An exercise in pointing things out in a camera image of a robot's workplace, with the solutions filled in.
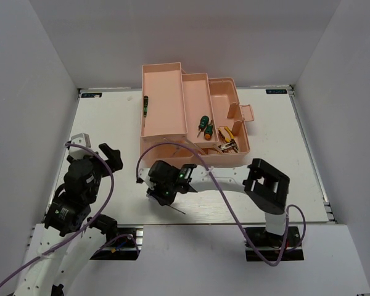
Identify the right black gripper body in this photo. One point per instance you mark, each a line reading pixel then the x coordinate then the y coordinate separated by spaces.
pixel 164 192

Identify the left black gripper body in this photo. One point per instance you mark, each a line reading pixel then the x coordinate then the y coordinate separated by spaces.
pixel 100 171

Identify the blue red long screwdriver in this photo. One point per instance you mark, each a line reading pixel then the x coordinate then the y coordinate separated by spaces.
pixel 179 210

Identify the green orange stubby screwdriver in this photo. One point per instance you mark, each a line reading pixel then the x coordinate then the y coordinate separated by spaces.
pixel 208 132

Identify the thin green precision screwdriver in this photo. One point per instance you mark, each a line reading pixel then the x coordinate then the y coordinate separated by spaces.
pixel 145 109

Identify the yellow needle-nose pliers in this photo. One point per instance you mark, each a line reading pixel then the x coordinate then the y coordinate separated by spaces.
pixel 226 137

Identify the pink plastic toolbox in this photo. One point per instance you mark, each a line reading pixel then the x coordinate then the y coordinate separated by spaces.
pixel 177 101

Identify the yellow combination pliers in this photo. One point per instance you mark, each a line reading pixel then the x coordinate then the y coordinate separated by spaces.
pixel 229 146

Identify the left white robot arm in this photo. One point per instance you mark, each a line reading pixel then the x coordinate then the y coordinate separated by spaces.
pixel 68 215

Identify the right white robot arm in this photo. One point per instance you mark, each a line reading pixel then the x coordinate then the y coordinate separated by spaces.
pixel 266 186

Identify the left table corner label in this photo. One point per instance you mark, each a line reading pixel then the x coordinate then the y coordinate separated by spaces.
pixel 91 95

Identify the table corner label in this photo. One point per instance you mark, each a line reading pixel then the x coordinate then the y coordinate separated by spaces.
pixel 91 95
pixel 276 91

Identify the right table corner label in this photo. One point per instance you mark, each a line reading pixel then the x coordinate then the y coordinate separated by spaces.
pixel 276 91

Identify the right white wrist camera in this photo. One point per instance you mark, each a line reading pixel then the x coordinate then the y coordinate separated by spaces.
pixel 143 177

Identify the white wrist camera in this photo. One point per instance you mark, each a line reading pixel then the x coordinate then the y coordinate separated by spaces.
pixel 143 177
pixel 81 139

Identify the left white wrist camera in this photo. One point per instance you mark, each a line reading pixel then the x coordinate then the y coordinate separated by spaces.
pixel 81 139

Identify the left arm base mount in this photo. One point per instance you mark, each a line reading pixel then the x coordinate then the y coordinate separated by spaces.
pixel 126 247

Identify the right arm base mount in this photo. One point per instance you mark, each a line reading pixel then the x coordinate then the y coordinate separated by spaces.
pixel 269 245

